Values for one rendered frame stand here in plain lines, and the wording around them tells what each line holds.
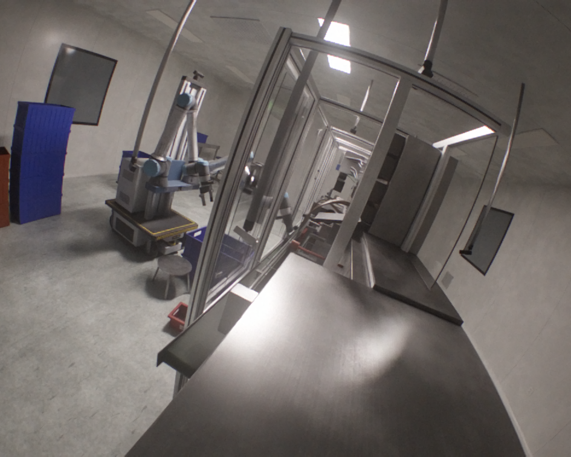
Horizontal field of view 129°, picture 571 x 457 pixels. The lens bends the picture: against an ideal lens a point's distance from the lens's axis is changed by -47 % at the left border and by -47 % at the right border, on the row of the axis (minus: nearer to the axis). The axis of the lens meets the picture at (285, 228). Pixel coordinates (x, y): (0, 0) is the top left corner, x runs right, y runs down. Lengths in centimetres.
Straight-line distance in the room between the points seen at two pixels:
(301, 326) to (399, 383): 19
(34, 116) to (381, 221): 303
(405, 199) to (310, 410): 113
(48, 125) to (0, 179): 73
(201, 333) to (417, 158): 122
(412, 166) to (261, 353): 114
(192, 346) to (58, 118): 267
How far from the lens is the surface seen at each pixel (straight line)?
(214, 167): 266
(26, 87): 430
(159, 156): 216
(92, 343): 183
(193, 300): 101
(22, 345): 190
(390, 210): 129
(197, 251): 231
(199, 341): 91
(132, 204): 271
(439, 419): 44
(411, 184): 131
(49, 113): 300
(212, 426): 27
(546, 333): 358
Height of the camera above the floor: 140
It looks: 17 degrees down
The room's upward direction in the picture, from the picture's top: 21 degrees clockwise
